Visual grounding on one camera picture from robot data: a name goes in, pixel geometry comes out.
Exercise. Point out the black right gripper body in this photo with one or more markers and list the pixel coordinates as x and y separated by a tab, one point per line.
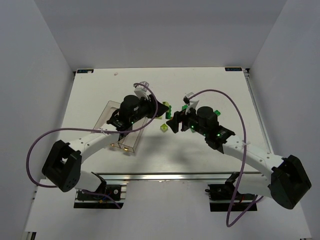
184	122

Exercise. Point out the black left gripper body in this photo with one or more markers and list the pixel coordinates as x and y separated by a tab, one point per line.
153	106

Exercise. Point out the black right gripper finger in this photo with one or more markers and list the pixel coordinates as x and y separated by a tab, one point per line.
175	126
178	117

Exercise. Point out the pale green curved lego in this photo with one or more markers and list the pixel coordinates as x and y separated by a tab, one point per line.
166	104

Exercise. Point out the dark green lego plate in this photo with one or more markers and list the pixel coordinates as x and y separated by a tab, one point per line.
168	113

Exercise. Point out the lime green square lego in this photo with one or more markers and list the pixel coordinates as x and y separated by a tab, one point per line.
164	127

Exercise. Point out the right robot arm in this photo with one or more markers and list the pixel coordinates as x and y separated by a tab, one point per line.
282	179

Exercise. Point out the green lego near right arm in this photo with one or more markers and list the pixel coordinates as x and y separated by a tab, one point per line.
217	112

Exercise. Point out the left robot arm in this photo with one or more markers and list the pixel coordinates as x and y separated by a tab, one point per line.
63	164

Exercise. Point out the dark green sloped lego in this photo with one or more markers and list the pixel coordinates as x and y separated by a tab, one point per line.
184	107

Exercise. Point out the clear plastic container left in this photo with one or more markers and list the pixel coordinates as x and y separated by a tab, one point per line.
105	117

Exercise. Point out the clear plastic container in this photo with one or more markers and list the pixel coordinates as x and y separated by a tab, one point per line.
105	117
131	141

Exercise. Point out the clear plastic container right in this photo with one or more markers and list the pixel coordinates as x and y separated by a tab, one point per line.
131	141

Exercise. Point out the blue label right corner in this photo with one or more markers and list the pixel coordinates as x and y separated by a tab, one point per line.
233	69

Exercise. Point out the blue label corner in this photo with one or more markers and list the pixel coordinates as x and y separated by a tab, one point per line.
233	69
85	71

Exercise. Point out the blue label left corner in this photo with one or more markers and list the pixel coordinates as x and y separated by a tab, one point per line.
85	71

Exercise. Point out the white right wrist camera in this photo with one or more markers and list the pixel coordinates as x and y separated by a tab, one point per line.
191	101

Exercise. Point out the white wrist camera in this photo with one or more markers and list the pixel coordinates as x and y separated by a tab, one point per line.
141	90
191	101

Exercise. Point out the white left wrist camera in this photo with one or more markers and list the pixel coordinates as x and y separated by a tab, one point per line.
141	90

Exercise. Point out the aluminium table frame rail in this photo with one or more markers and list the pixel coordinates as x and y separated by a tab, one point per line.
262	120

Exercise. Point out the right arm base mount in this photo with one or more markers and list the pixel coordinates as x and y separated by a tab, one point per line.
220	197

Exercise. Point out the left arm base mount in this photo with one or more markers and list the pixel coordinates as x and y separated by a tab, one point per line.
113	197

